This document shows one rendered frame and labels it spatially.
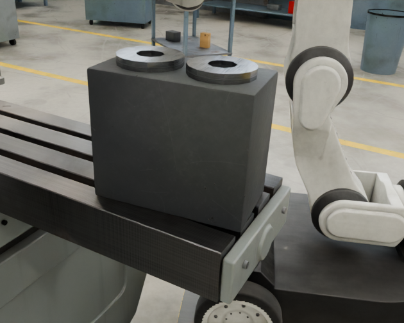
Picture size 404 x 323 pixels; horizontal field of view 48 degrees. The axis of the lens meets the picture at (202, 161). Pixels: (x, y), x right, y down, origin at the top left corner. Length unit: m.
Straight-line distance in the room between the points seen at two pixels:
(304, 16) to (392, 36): 4.33
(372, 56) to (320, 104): 4.40
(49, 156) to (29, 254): 0.26
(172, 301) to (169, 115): 1.36
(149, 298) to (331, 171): 1.01
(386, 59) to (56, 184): 4.87
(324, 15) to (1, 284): 0.83
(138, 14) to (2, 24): 2.02
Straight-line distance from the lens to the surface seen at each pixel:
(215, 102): 0.53
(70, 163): 0.77
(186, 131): 0.55
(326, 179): 1.13
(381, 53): 5.35
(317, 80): 0.98
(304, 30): 1.01
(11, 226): 0.90
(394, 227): 1.17
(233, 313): 1.08
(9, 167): 0.78
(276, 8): 7.84
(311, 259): 1.20
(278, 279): 1.12
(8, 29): 5.85
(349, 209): 1.13
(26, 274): 1.01
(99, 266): 1.22
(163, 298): 1.87
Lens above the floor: 1.28
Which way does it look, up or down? 27 degrees down
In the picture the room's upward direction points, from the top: 3 degrees clockwise
